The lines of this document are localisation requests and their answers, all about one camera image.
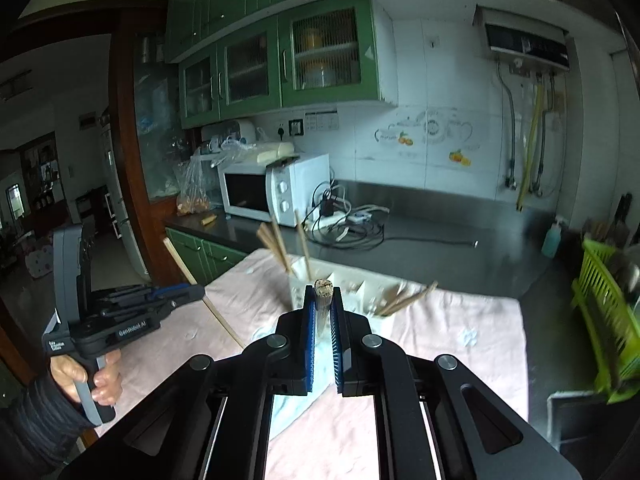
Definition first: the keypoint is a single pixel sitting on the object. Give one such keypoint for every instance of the cream plastic utensil holder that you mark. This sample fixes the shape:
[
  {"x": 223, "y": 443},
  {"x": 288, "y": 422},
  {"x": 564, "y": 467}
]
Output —
[{"x": 361, "y": 290}]

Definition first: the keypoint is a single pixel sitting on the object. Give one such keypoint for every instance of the white microwave oven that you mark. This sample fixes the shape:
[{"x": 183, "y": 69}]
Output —
[{"x": 280, "y": 190}]

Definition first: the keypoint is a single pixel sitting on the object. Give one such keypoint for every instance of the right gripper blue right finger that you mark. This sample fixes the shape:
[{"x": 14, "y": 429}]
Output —
[{"x": 340, "y": 340}]

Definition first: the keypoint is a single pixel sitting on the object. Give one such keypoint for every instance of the green wall cabinet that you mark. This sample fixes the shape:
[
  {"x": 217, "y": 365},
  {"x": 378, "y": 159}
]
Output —
[{"x": 244, "y": 57}]

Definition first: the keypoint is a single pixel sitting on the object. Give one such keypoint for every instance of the green lower cabinet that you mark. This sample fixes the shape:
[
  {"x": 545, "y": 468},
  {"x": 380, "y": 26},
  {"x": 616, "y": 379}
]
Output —
[{"x": 206, "y": 261}]

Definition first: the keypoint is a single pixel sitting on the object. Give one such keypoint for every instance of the soap dispenser bottle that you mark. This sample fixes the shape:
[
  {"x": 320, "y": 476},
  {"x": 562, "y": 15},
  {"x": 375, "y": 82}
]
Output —
[{"x": 553, "y": 238}]

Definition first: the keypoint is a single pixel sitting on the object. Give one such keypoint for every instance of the green dish rack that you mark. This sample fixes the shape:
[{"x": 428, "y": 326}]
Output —
[{"x": 612, "y": 326}]

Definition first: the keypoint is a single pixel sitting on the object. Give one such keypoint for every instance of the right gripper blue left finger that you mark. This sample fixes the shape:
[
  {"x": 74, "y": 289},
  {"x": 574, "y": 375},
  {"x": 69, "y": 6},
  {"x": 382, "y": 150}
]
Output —
[{"x": 310, "y": 311}]

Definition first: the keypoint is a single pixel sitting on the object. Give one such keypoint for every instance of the person left forearm sleeve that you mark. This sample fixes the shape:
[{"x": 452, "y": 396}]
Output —
[{"x": 38, "y": 430}]

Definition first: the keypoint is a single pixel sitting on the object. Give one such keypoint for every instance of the plastic bag of food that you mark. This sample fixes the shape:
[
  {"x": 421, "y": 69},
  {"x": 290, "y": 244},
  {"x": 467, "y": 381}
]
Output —
[{"x": 192, "y": 195}]

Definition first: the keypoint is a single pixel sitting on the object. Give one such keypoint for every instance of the wall water heater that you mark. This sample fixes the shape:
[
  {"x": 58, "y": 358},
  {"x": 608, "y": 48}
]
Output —
[{"x": 524, "y": 43}]

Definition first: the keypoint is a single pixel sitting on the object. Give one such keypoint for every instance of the power strip with cables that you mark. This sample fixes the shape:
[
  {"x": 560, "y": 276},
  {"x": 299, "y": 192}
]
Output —
[{"x": 332, "y": 221}]

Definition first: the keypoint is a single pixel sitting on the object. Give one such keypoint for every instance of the person left hand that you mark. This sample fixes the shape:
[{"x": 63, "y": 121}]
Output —
[{"x": 66, "y": 373}]

